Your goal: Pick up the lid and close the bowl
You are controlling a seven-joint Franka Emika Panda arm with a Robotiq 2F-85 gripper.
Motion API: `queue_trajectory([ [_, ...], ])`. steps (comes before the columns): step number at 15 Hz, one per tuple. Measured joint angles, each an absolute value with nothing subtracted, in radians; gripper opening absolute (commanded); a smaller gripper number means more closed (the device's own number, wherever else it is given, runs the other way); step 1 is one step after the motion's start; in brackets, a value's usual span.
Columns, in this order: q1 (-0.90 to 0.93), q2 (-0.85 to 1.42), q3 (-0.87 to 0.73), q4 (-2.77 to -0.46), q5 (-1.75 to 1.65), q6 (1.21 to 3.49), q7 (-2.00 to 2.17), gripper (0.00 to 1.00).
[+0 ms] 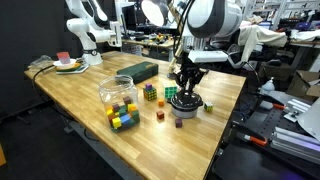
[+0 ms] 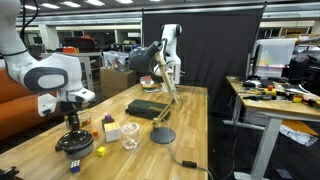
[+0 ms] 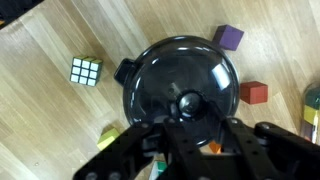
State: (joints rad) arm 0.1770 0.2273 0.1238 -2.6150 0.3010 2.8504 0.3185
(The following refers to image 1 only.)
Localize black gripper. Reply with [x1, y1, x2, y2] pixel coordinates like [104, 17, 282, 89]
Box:
[174, 59, 209, 98]

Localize black round glossy lid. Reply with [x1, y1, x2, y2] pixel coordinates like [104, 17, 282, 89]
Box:
[170, 91, 204, 110]

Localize grey metal bowl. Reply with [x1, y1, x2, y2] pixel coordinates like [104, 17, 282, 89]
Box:
[168, 99, 201, 120]

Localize large green yellow rubik's cube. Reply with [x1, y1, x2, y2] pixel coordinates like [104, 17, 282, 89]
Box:
[163, 83, 179, 100]

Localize small white rubik's cube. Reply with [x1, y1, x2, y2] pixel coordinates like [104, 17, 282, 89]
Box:
[203, 101, 214, 113]

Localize black multicolour rubik's cube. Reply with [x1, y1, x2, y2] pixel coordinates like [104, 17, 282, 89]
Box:
[143, 87, 158, 102]

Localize dark green flat case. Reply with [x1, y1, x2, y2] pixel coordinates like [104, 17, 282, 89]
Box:
[116, 61, 160, 85]

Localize cluttered background workbench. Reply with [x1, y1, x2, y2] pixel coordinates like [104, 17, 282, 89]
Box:
[121, 31, 176, 51]

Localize green cube in jar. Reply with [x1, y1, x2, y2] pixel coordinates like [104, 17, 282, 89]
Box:
[130, 110, 141, 124]
[118, 105, 129, 117]

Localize clear plastic jar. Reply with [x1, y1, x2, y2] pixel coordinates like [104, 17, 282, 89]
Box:
[98, 75, 141, 134]

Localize blue cube in jar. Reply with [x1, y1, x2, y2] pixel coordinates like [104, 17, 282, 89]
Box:
[119, 113, 132, 125]

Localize white spray bottle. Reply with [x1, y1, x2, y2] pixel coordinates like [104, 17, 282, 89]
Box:
[259, 77, 276, 98]

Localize round studio lamp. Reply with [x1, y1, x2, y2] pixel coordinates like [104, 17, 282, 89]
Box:
[140, 0, 169, 28]

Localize yellow cube in jar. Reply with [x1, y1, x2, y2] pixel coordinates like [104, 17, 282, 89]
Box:
[112, 117, 123, 129]
[105, 108, 116, 120]

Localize white cloth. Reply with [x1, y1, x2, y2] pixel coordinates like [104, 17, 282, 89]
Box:
[238, 21, 288, 63]

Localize black perforated board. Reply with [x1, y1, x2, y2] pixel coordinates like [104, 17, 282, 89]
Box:
[213, 96, 320, 180]

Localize short aluminium extrusion piece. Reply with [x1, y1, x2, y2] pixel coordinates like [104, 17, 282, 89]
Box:
[283, 98, 313, 123]

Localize plates with red cup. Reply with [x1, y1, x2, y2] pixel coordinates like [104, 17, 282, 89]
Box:
[54, 61, 90, 75]

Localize cardboard box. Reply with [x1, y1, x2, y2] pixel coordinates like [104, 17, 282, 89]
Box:
[286, 69, 320, 99]

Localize metal shelf rack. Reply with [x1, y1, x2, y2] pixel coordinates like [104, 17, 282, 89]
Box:
[243, 0, 320, 31]

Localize white plate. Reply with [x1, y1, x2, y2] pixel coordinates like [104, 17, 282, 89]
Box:
[53, 58, 78, 69]

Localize long aluminium extrusion bars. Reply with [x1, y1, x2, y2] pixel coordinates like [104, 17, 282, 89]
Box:
[269, 126, 320, 166]

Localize white sheet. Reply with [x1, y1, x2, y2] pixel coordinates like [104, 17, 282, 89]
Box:
[297, 96, 320, 143]

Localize clear plastic bag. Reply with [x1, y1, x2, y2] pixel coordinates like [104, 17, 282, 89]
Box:
[28, 54, 54, 70]

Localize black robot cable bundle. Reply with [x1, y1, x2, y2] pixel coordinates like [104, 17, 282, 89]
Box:
[171, 0, 196, 64]

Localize black clamp with orange handle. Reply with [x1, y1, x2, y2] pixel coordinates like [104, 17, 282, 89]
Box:
[256, 93, 288, 111]
[234, 131, 269, 147]

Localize black table cable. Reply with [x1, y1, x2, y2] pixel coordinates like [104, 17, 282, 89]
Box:
[31, 64, 73, 121]

